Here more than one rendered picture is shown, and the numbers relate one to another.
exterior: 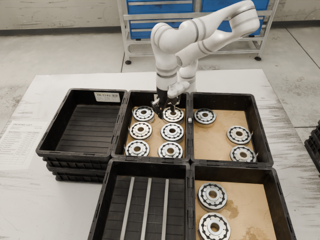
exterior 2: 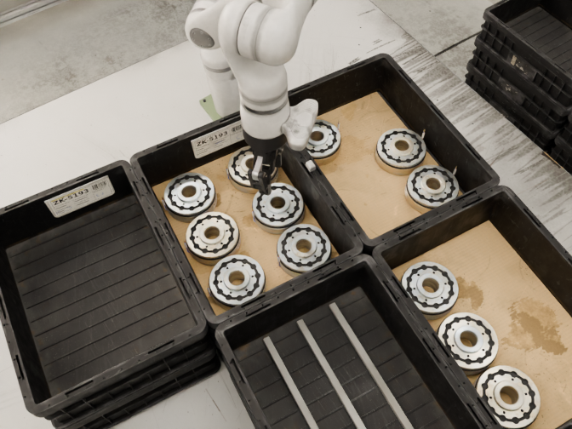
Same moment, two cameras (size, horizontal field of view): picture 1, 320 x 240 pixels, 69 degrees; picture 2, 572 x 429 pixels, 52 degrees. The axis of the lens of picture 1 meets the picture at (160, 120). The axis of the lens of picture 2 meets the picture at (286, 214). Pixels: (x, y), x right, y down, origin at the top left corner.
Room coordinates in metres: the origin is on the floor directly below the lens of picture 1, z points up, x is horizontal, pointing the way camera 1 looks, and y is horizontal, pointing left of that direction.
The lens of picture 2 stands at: (0.14, 0.27, 1.83)
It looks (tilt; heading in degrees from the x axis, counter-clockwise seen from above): 58 degrees down; 328
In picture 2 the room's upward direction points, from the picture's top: 2 degrees counter-clockwise
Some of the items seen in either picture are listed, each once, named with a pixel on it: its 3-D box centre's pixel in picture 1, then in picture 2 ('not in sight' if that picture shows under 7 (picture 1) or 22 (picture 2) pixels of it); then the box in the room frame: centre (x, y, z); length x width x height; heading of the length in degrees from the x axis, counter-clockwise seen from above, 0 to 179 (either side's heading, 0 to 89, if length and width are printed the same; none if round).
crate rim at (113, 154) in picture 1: (155, 122); (241, 203); (0.68, 0.02, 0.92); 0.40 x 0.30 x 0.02; 174
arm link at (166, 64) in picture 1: (165, 49); (254, 54); (0.66, -0.02, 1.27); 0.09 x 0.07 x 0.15; 29
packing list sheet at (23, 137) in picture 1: (17, 143); not in sight; (0.77, 0.75, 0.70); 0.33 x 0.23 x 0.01; 179
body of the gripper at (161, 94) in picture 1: (166, 92); (266, 136); (0.66, -0.03, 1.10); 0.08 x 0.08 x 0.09
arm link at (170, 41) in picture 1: (177, 37); (277, 19); (0.66, -0.06, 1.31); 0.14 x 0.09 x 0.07; 119
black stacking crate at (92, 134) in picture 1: (90, 126); (94, 286); (0.72, 0.32, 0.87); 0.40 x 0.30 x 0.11; 174
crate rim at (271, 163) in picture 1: (225, 125); (377, 142); (0.65, -0.28, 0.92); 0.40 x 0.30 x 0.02; 174
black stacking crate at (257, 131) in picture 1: (223, 133); (374, 158); (0.65, -0.28, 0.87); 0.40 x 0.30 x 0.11; 174
